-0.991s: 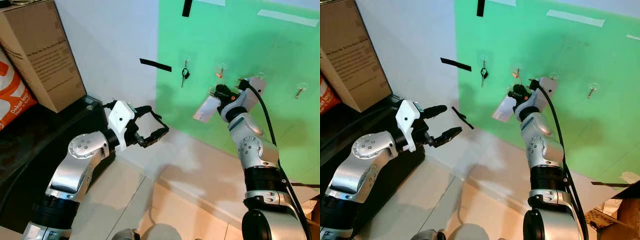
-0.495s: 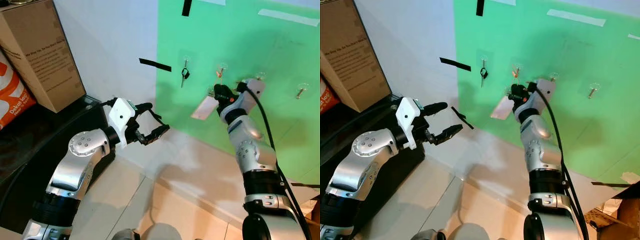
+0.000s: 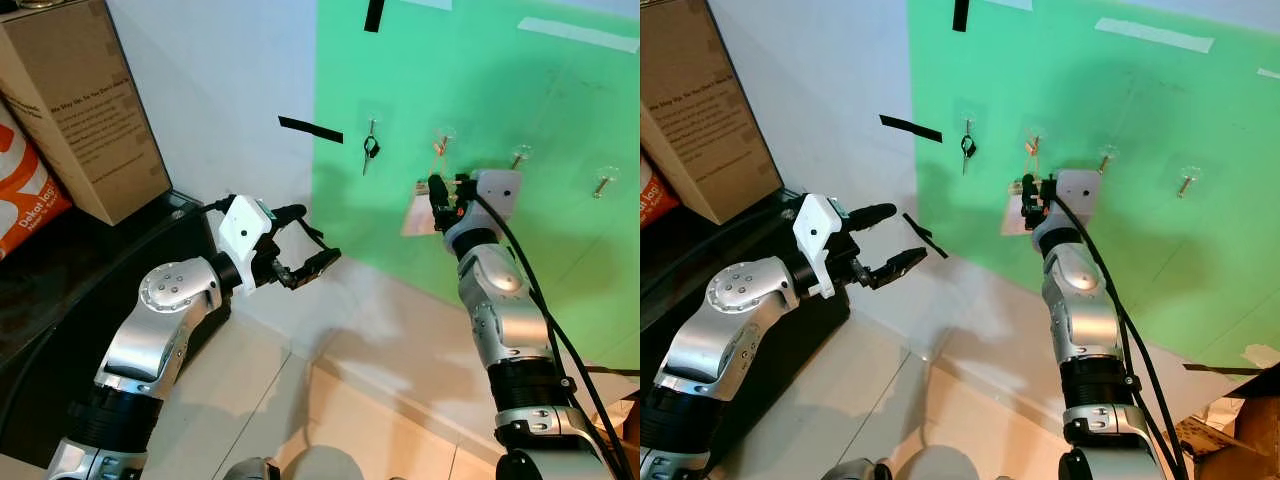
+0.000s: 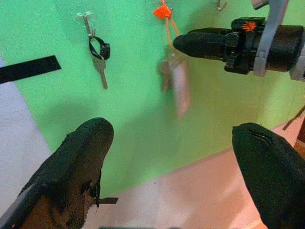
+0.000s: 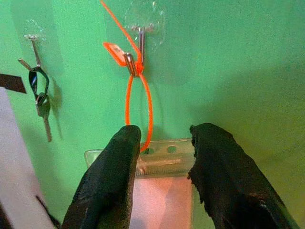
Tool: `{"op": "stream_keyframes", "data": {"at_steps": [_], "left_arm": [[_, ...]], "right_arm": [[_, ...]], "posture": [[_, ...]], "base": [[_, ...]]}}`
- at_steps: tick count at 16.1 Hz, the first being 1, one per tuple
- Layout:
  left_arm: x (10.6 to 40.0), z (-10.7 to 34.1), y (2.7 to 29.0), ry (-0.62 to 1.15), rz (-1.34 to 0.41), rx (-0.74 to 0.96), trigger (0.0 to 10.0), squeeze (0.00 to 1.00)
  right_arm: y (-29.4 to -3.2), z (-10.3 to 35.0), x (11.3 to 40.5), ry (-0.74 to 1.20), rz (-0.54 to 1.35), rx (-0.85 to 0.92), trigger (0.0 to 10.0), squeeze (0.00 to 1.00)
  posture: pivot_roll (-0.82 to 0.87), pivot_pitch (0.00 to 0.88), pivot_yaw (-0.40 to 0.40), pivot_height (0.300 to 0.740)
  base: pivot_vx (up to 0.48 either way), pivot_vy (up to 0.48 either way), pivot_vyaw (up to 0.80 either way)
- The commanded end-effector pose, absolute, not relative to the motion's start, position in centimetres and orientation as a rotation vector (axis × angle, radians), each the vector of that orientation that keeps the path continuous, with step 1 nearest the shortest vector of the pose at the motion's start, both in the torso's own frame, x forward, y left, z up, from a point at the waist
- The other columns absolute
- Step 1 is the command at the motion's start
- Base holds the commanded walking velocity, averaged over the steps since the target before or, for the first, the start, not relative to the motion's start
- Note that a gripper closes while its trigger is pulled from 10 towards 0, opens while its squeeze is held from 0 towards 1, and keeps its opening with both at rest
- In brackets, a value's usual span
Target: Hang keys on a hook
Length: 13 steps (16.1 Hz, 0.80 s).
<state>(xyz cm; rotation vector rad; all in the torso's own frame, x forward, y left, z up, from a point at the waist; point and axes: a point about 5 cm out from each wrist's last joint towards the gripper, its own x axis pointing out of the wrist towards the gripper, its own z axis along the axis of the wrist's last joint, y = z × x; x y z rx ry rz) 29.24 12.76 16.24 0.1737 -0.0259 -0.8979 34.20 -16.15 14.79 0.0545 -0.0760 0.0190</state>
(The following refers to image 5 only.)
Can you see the silver key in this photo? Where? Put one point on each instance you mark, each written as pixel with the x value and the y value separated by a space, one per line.
pixel 47 124

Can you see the clear adhesive metal wall hook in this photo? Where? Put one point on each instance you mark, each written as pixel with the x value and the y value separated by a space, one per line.
pixel 141 40
pixel 35 51

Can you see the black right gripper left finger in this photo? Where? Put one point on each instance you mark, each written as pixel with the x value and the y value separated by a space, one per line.
pixel 107 186

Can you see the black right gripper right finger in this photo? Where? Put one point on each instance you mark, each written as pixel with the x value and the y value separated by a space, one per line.
pixel 233 186

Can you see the clear badge holder pink card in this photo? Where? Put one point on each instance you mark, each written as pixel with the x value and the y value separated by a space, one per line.
pixel 162 202

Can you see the black tape strip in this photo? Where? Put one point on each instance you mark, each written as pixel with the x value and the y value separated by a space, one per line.
pixel 12 82

